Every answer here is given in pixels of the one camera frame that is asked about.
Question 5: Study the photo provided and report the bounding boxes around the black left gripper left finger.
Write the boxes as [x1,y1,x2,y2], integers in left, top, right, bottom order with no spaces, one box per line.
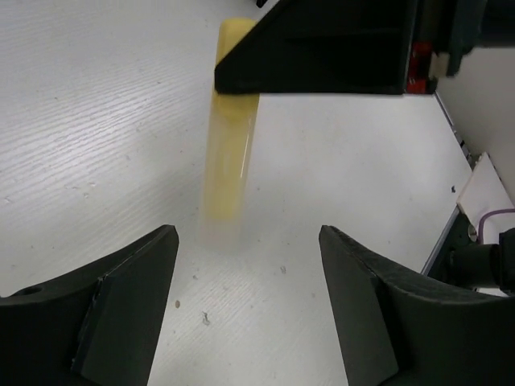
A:
[1,225,179,385]

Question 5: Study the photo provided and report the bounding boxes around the pale yellow translucent highlighter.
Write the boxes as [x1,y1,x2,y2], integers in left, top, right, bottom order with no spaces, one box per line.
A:
[196,18,262,247]

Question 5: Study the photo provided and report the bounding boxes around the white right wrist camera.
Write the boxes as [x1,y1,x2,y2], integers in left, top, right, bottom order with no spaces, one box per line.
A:
[457,152,514,228]

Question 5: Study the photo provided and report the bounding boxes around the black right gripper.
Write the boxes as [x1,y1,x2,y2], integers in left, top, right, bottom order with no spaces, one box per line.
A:
[406,0,514,93]

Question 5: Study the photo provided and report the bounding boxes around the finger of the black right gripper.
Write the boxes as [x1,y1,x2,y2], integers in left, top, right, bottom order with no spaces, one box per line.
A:
[214,0,417,95]

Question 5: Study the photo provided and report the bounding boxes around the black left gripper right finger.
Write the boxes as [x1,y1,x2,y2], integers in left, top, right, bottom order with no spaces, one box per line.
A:
[319,225,514,385]

